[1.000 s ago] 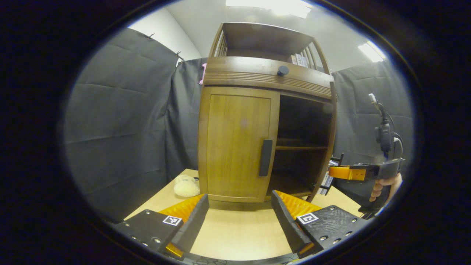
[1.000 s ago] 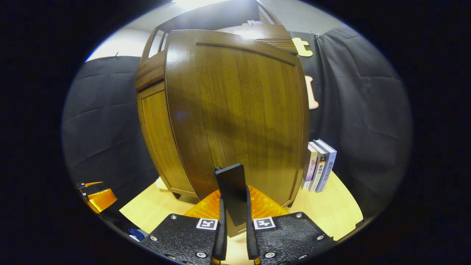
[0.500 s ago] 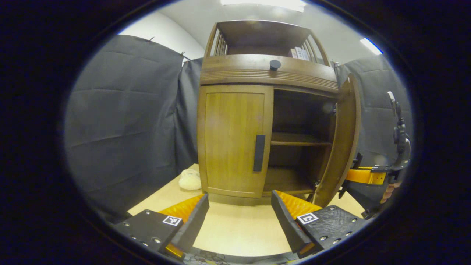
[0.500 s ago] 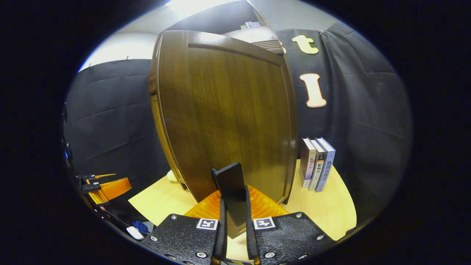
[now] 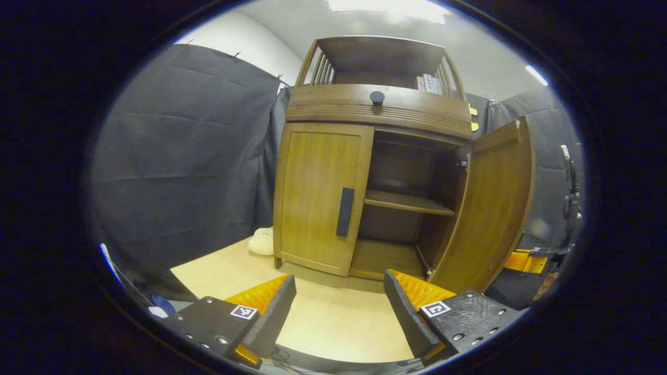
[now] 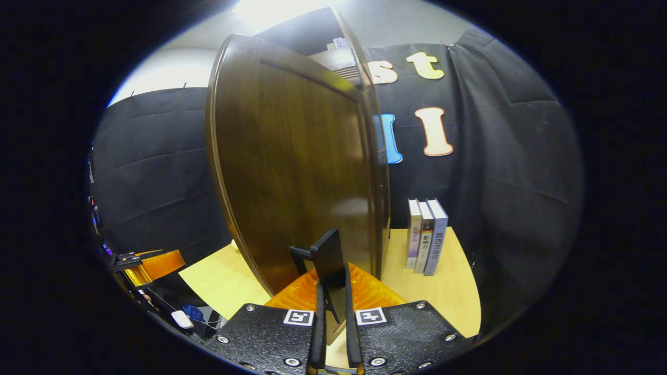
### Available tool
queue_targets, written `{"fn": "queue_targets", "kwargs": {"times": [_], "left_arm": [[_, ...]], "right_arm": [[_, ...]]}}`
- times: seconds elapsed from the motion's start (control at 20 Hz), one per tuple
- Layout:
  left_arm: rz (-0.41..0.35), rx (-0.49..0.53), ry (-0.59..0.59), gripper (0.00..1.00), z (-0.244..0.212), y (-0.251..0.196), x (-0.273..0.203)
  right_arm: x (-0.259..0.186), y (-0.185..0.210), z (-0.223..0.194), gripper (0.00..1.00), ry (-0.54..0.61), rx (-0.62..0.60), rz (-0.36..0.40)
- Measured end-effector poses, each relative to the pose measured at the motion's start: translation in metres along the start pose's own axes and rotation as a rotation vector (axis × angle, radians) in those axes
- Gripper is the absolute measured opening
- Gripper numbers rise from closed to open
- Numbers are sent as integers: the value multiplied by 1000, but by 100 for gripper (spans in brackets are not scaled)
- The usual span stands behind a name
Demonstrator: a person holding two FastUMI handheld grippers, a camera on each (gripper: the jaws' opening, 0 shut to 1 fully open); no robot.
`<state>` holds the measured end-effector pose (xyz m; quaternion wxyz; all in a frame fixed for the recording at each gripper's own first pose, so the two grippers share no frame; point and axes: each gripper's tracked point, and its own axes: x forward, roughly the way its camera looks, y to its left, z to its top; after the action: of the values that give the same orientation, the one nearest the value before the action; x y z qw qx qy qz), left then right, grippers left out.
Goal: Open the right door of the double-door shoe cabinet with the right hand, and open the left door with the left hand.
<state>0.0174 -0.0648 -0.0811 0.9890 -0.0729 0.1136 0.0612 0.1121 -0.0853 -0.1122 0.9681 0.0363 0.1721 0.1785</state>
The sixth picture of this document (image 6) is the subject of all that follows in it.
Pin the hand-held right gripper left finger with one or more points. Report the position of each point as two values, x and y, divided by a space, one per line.
318 333

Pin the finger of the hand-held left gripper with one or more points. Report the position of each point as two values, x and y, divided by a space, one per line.
156 265

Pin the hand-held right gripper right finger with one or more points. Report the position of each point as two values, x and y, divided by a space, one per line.
350 333

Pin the wooden shoe cabinet door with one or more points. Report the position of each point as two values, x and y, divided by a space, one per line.
292 172

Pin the wooden double-door shoe cabinet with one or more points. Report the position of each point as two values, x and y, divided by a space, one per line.
323 36

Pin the small white device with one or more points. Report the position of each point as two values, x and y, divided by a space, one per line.
182 319

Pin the blue cloth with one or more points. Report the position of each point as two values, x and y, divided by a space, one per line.
194 312

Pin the white purple spine book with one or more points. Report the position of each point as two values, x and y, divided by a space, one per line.
414 234

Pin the grey black spine book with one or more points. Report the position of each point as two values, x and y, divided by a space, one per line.
424 239

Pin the blue grey spine book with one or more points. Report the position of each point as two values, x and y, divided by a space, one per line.
436 234

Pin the large ceiling light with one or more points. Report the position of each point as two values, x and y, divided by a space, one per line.
271 10

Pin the metal backdrop clip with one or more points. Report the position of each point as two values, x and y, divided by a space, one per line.
448 46

